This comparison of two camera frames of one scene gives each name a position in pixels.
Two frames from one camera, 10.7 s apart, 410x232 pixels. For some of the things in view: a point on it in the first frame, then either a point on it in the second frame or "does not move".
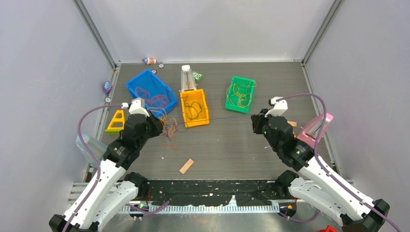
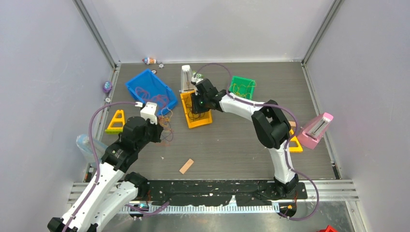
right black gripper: x=258 y=120 to x=197 y=108
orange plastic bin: x=195 y=111 does not move
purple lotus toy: x=107 y=87 does not move
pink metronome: x=310 y=134 does not move
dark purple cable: x=219 y=117 to x=187 y=102
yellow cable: x=238 y=95 does not move
